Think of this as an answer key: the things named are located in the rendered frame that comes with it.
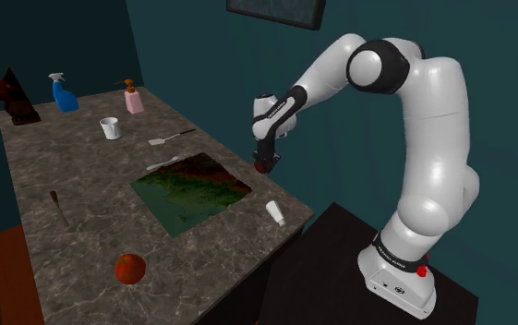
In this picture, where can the small white bottle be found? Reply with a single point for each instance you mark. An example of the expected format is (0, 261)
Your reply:
(275, 211)

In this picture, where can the dark robot stand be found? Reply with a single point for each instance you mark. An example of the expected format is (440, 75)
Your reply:
(321, 270)

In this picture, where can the red apple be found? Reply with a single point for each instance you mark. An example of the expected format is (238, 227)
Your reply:
(130, 269)

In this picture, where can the blue spray bottle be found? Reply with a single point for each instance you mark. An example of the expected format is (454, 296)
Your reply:
(65, 100)

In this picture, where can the green brown patterned sink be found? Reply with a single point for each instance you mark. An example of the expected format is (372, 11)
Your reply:
(186, 193)

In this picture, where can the white mug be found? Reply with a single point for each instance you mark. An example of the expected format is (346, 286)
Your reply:
(111, 129)

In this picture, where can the pink soap dispenser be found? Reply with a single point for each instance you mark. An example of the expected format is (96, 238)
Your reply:
(133, 102)

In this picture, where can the dark red figure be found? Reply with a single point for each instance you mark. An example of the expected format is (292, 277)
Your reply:
(15, 105)

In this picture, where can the white spoon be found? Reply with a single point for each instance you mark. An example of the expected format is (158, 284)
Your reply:
(161, 164)

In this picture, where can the dark framed wall picture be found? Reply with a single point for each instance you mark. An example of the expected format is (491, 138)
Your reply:
(276, 9)

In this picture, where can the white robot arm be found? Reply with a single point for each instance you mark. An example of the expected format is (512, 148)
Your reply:
(434, 135)

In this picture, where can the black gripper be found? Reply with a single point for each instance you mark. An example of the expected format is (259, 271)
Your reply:
(267, 146)

